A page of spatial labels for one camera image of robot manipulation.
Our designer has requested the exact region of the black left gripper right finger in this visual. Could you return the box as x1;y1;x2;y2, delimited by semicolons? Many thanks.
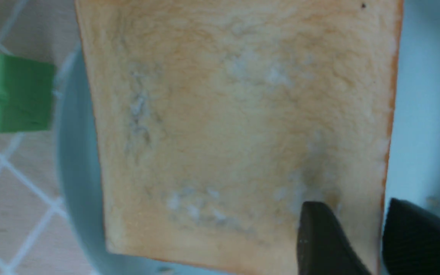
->
382;198;440;275

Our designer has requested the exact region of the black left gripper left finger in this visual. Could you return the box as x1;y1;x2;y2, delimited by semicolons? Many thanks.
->
297;201;370;275

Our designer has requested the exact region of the toast slice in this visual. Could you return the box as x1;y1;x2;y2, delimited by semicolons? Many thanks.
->
75;0;403;275

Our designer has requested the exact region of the blue plate left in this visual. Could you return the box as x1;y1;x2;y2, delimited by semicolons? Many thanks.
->
55;0;440;275

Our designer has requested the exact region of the green cube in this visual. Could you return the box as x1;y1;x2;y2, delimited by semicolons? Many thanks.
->
0;54;56;133

